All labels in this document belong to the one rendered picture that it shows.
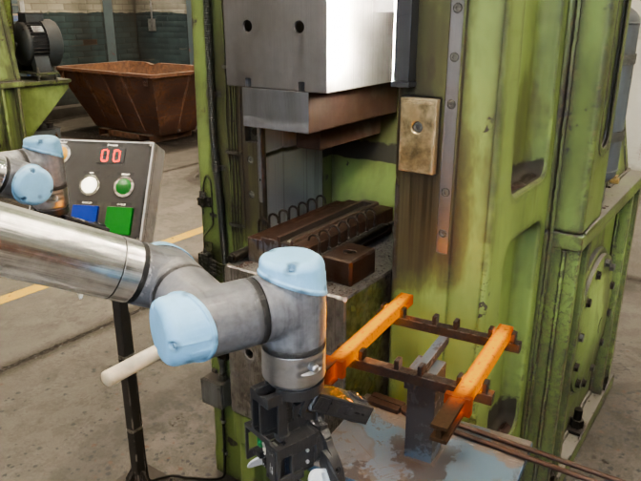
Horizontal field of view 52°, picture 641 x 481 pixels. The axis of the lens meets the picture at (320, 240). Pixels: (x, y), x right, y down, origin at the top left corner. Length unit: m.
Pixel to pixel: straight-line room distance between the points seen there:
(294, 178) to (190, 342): 1.33
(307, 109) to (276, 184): 0.42
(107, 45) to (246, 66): 9.43
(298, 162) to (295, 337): 1.27
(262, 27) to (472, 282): 0.77
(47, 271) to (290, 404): 0.31
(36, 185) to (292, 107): 0.59
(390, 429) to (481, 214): 0.52
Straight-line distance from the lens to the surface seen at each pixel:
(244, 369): 1.83
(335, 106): 1.62
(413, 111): 1.52
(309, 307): 0.72
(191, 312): 0.67
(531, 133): 1.84
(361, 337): 1.32
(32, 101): 6.66
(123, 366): 1.87
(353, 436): 1.51
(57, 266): 0.74
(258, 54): 1.60
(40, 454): 2.74
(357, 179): 2.06
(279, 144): 1.88
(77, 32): 10.74
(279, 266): 0.70
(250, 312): 0.69
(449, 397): 1.15
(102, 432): 2.77
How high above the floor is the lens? 1.55
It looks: 20 degrees down
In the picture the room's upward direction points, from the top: straight up
